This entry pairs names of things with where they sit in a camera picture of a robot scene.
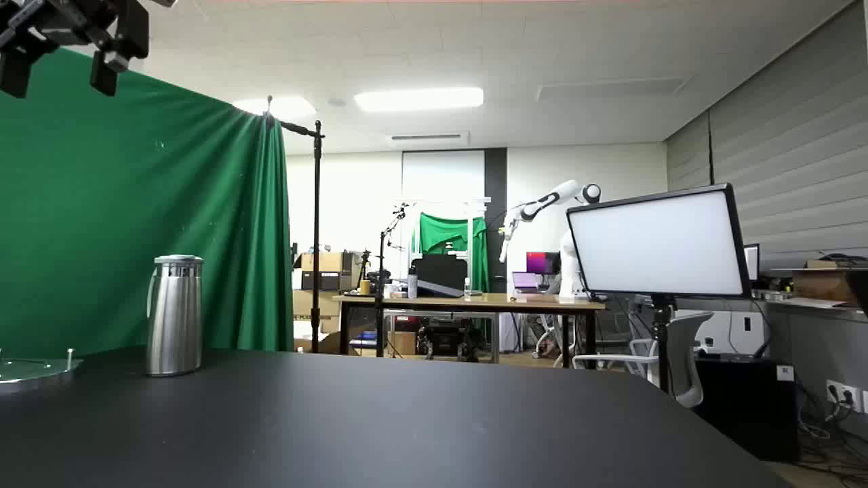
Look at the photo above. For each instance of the pink-screen laptop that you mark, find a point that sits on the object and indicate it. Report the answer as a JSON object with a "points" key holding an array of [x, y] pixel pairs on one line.
{"points": [[534, 269]]}

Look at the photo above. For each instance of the white wall power outlet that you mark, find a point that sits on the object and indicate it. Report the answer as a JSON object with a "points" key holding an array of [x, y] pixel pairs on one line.
{"points": [[841, 395]]}

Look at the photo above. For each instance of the black computer case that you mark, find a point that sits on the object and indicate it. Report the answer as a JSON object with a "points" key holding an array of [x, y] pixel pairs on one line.
{"points": [[746, 407]]}

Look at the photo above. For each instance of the rectangular ceiling light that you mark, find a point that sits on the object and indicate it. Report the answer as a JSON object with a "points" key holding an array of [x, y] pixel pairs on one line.
{"points": [[419, 98]]}

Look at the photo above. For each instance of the large white-screen monitor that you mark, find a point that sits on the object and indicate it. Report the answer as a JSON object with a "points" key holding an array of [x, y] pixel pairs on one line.
{"points": [[656, 246]]}

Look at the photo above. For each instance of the black tripod pole on table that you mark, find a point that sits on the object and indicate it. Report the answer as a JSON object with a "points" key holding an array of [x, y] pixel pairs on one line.
{"points": [[383, 272]]}

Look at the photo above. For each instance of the green backdrop cloth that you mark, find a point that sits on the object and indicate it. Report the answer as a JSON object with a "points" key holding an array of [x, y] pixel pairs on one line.
{"points": [[118, 219]]}

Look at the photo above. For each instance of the black monitor stand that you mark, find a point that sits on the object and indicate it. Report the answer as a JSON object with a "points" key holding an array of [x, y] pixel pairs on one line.
{"points": [[666, 340]]}

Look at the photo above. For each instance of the clear green mounting plate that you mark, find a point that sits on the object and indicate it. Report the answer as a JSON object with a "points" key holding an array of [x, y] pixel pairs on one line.
{"points": [[31, 368]]}

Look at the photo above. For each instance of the white office chair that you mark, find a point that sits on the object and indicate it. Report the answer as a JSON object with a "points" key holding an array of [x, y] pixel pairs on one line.
{"points": [[659, 353]]}

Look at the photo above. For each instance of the small green background screen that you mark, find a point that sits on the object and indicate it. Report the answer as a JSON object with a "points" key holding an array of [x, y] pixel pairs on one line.
{"points": [[449, 238]]}

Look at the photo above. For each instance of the silver bolt on plate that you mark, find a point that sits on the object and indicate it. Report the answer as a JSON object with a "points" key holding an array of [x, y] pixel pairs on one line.
{"points": [[69, 357]]}

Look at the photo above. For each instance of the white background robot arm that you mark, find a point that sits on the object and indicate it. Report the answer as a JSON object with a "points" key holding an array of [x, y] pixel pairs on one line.
{"points": [[542, 227]]}

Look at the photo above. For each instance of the black background monitor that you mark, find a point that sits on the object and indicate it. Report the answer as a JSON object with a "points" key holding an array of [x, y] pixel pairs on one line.
{"points": [[439, 276]]}

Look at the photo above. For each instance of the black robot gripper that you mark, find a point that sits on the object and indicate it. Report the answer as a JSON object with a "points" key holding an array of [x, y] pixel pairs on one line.
{"points": [[85, 17]]}

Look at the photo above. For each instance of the wooden background table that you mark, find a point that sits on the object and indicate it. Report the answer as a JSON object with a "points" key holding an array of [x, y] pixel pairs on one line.
{"points": [[470, 308]]}

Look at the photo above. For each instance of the black backdrop stand pole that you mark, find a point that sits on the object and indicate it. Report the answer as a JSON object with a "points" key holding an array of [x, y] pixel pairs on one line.
{"points": [[314, 227]]}

